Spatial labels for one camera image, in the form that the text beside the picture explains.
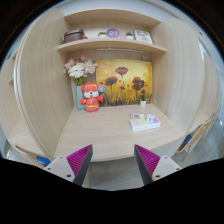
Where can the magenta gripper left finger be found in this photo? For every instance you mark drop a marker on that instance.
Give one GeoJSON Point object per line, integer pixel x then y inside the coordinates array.
{"type": "Point", "coordinates": [72, 167]}

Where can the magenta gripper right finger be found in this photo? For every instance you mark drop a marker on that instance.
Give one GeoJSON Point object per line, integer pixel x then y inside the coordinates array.
{"type": "Point", "coordinates": [153, 167]}

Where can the blue object lower left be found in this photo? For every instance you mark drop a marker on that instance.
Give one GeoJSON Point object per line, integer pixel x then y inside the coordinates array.
{"type": "Point", "coordinates": [44, 161]}

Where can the wooden chair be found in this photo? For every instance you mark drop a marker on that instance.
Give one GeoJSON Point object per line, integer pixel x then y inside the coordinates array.
{"type": "Point", "coordinates": [199, 129]}

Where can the small potted plant white pot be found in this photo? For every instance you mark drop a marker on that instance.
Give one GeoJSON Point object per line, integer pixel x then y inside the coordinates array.
{"type": "Point", "coordinates": [143, 100]}

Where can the light blue vase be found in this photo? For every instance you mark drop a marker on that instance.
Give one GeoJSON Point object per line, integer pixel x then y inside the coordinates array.
{"type": "Point", "coordinates": [79, 96]}

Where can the red plush toy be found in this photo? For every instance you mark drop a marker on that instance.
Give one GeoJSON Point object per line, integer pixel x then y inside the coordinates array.
{"type": "Point", "coordinates": [91, 96]}

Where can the poppy flower painting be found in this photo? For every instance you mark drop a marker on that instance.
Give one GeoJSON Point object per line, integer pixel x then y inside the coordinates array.
{"type": "Point", "coordinates": [124, 80]}

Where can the wooden desk shelf unit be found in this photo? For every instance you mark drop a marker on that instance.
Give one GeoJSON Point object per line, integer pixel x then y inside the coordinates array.
{"type": "Point", "coordinates": [37, 106]}

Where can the pink white flower bouquet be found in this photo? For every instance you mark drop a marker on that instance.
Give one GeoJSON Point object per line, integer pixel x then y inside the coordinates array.
{"type": "Point", "coordinates": [79, 69]}

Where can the framed picture on shelf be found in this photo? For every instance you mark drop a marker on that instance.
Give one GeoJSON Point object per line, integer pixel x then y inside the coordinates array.
{"type": "Point", "coordinates": [143, 36]}

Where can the small green plant right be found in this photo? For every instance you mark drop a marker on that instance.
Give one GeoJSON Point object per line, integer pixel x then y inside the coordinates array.
{"type": "Point", "coordinates": [129, 36]}

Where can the small green plant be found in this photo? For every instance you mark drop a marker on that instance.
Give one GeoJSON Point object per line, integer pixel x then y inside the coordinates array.
{"type": "Point", "coordinates": [102, 34]}
{"type": "Point", "coordinates": [129, 36]}

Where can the brown box on shelf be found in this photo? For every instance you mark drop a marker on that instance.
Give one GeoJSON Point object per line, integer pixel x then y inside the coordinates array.
{"type": "Point", "coordinates": [74, 35]}

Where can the small green plant left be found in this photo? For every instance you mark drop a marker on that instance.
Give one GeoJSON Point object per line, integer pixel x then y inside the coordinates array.
{"type": "Point", "coordinates": [102, 34]}

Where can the purple round number sign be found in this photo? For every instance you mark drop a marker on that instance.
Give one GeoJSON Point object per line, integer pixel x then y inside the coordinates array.
{"type": "Point", "coordinates": [113, 33]}

